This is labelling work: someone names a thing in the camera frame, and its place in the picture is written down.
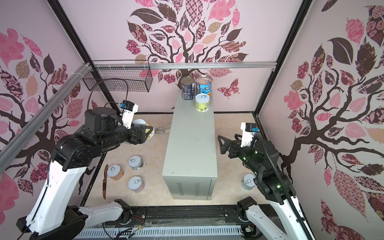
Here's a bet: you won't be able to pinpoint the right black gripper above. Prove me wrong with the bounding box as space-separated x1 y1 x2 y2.
218 131 261 177

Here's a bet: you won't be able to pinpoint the small yellow can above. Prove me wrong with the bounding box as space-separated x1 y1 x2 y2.
133 119 152 131

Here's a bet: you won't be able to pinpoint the teal short can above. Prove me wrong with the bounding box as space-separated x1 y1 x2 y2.
241 174 256 191
129 156 144 171

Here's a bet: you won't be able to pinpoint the green short can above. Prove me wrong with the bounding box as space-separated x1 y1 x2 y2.
195 93 211 112

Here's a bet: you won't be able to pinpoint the pink short can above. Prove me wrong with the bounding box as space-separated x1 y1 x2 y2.
128 176 145 193

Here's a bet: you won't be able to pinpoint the blue chicken noodle soup can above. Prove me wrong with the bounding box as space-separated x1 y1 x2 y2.
196 75 212 97

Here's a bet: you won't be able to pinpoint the dark navy tall can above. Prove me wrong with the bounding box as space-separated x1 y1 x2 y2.
180 77 195 100

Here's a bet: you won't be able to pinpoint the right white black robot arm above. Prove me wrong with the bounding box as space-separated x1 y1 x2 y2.
218 133 315 240

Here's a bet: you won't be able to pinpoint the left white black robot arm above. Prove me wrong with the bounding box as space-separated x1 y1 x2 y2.
17 104 154 240

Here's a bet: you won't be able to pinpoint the grey metal cabinet counter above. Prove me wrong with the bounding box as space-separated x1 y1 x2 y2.
162 93 218 201

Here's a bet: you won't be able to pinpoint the metal tongs cream tips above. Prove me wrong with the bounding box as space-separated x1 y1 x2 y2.
155 124 171 134

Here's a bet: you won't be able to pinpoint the brown short can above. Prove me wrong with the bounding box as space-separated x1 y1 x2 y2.
107 165 124 181

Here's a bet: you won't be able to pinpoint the brown wooden knife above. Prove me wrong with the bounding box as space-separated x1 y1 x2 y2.
103 165 109 200

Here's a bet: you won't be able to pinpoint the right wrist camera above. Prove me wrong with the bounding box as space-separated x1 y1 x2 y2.
241 123 259 148

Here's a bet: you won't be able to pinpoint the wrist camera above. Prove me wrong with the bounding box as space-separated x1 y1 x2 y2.
120 100 139 129
241 123 259 148

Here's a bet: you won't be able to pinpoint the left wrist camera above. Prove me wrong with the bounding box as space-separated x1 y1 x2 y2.
120 100 139 129

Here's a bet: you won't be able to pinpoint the black wire basket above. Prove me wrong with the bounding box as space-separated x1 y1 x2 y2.
83 60 153 93

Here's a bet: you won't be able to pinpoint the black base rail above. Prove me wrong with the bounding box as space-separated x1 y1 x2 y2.
53 203 307 240

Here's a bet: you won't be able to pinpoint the aluminium rail back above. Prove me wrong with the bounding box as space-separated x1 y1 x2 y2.
94 62 277 70

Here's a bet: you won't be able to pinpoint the aluminium rail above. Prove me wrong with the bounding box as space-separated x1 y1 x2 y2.
94 62 277 70
1 63 92 173

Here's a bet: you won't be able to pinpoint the white slotted cable duct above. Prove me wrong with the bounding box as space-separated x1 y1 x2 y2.
75 226 243 240

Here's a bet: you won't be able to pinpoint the aluminium rail left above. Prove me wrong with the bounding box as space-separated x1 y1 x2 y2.
1 63 92 173

